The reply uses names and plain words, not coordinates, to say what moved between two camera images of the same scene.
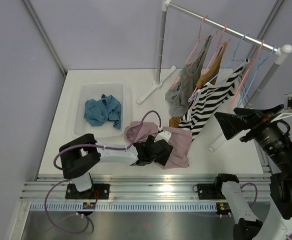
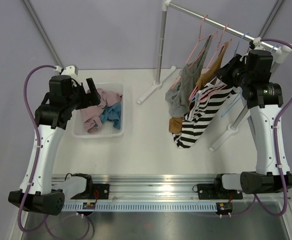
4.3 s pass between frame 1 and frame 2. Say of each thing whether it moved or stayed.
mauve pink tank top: moved
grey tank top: stayed
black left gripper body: moved
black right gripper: moved
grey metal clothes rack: stayed
